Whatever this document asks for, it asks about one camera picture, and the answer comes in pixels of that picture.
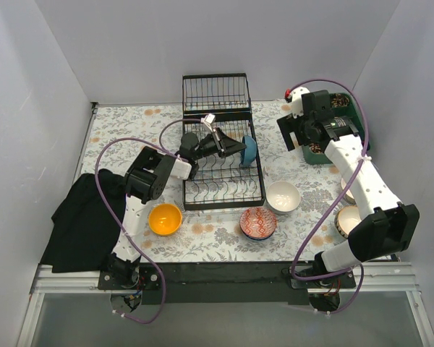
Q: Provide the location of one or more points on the black cloth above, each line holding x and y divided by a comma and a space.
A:
84, 231

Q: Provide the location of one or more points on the red patterned bowl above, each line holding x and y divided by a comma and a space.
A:
258, 221

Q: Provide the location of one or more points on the plain white bowl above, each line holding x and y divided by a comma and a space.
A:
283, 197

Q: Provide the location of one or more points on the aluminium frame rail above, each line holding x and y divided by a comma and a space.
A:
379, 276

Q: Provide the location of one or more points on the blue ceramic bowl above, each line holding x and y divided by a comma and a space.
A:
248, 155

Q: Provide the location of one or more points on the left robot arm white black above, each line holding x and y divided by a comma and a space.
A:
146, 178

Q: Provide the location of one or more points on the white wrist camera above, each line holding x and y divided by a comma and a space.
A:
208, 121
293, 100

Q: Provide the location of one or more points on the white bowl far right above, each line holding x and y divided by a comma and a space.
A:
348, 196

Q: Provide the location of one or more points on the black front base bar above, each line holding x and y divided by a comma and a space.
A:
231, 282

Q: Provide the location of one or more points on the black wire dish rack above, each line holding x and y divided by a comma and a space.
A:
221, 183

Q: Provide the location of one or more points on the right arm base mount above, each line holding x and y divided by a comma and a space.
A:
323, 296

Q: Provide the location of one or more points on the yellow bowl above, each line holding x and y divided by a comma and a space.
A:
165, 219

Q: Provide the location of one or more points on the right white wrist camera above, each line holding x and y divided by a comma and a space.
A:
293, 100

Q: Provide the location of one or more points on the blue patterned bowl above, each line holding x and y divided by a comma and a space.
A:
258, 238

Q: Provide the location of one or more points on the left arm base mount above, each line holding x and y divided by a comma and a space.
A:
127, 281

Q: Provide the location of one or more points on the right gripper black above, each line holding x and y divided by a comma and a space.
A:
286, 131

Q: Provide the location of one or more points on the green compartment organizer tray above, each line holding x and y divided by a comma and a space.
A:
342, 105

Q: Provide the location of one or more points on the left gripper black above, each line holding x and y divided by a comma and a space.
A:
219, 142

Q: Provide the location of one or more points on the white bowl patterned rim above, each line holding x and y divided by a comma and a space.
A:
347, 219

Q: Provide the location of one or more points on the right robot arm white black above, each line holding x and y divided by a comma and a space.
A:
387, 225

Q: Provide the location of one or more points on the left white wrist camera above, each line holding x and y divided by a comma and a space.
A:
208, 121

